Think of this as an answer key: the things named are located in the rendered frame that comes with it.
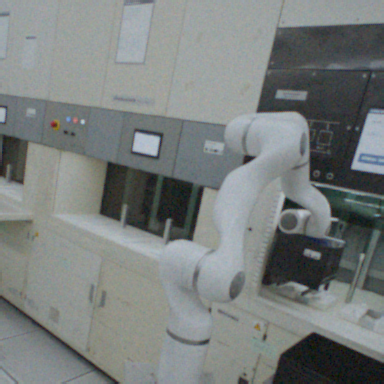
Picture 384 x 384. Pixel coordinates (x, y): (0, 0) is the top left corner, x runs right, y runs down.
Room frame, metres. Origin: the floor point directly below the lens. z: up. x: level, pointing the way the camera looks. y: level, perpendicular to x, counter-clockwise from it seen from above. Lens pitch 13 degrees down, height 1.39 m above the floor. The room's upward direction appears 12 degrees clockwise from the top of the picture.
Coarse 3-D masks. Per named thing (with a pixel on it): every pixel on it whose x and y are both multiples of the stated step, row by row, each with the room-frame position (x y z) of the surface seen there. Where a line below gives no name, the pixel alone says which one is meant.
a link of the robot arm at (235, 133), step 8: (288, 112) 1.13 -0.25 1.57; (232, 120) 1.08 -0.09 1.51; (240, 120) 1.06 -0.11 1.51; (248, 120) 1.05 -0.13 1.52; (288, 120) 1.11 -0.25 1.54; (296, 120) 1.12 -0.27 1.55; (304, 120) 1.15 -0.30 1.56; (232, 128) 1.06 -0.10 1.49; (240, 128) 1.05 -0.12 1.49; (248, 128) 1.03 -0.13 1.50; (304, 128) 1.13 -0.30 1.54; (224, 136) 1.09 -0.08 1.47; (232, 136) 1.06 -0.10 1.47; (240, 136) 1.04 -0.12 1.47; (232, 144) 1.07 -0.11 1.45; (240, 144) 1.05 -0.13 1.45; (240, 152) 1.07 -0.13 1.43; (304, 160) 1.19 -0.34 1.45
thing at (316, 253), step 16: (288, 240) 1.51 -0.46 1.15; (304, 240) 1.48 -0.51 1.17; (336, 240) 1.50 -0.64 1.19; (288, 256) 1.50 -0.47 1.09; (304, 256) 1.47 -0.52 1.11; (320, 256) 1.43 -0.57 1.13; (336, 256) 1.51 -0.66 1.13; (272, 272) 1.53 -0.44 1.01; (288, 272) 1.49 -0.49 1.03; (304, 272) 1.45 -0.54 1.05; (320, 272) 1.42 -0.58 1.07
